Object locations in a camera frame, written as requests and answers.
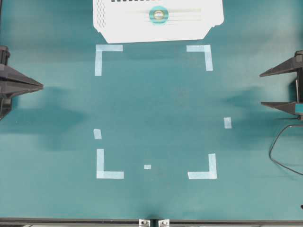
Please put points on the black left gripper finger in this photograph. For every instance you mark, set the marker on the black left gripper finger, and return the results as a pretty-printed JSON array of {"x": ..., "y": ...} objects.
[{"x": 294, "y": 108}]

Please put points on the white tape marker piece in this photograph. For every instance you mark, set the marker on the white tape marker piece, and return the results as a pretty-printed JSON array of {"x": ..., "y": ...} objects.
[
  {"x": 227, "y": 122},
  {"x": 97, "y": 134}
]

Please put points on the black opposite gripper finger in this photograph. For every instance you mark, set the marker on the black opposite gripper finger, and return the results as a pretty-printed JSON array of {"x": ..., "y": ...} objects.
[{"x": 13, "y": 83}]

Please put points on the silver bracket left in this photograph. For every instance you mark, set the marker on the silver bracket left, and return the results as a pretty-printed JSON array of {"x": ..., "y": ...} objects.
[{"x": 144, "y": 223}]

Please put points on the silver bracket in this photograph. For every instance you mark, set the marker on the silver bracket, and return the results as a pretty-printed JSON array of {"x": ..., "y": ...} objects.
[
  {"x": 144, "y": 223},
  {"x": 163, "y": 223}
]

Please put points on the teal tape roll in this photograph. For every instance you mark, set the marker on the teal tape roll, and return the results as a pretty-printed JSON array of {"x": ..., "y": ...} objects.
[{"x": 158, "y": 15}]

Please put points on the white plastic basket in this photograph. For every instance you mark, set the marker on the white plastic basket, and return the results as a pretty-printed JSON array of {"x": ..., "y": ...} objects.
[{"x": 136, "y": 21}]

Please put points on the small pale tape bottom centre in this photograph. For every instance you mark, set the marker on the small pale tape bottom centre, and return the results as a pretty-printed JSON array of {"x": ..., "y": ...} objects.
[{"x": 147, "y": 167}]

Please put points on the silver bracket right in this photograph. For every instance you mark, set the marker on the silver bracket right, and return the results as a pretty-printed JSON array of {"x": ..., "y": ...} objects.
[{"x": 163, "y": 223}]

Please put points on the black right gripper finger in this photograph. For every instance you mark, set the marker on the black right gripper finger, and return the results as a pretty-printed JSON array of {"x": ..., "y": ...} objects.
[{"x": 294, "y": 64}]

